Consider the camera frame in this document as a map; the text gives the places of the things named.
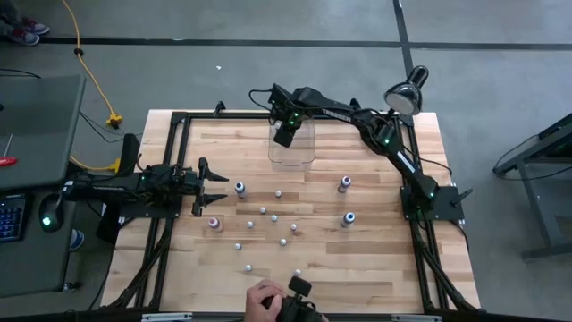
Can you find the small white-cap dropper bottle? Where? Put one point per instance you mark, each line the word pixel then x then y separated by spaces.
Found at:
pixel 283 242
pixel 248 268
pixel 293 227
pixel 238 246
pixel 274 218
pixel 262 209
pixel 297 272
pixel 249 225
pixel 278 193

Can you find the black backlit keyboard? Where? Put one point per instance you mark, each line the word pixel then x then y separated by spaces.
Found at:
pixel 11 219

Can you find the person's hand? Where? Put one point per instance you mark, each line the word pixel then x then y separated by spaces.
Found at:
pixel 261 299

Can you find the large blue food colouring bottle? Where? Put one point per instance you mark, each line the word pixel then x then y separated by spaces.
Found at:
pixel 348 219

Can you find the large pink food colouring bottle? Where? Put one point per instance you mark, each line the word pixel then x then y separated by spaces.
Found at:
pixel 214 223

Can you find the grey metal table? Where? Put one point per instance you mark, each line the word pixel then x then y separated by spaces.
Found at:
pixel 558 134

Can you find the blue shoe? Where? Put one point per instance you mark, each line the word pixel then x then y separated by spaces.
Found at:
pixel 77 239

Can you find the grey red sneaker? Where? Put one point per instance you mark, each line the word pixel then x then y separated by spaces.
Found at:
pixel 26 38
pixel 38 27

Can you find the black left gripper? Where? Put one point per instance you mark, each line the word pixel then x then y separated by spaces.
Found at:
pixel 190 183

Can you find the grey side table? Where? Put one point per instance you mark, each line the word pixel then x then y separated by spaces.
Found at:
pixel 36 125

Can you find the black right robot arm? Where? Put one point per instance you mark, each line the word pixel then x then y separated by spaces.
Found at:
pixel 339 114

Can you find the black computer mouse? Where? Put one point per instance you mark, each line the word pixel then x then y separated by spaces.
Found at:
pixel 51 212

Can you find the black desk lamp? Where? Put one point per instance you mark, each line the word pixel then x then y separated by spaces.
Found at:
pixel 404 96

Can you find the large purple food colouring bottle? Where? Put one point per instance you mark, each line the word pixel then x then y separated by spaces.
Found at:
pixel 344 183

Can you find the clear plastic bin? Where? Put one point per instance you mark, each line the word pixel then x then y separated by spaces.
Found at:
pixel 304 152

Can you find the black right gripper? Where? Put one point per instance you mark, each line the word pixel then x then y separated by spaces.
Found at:
pixel 284 138

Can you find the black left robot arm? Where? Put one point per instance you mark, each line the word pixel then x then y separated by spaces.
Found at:
pixel 116 190

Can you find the silver metal bracket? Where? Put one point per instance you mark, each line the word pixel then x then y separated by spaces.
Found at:
pixel 415 318
pixel 165 317

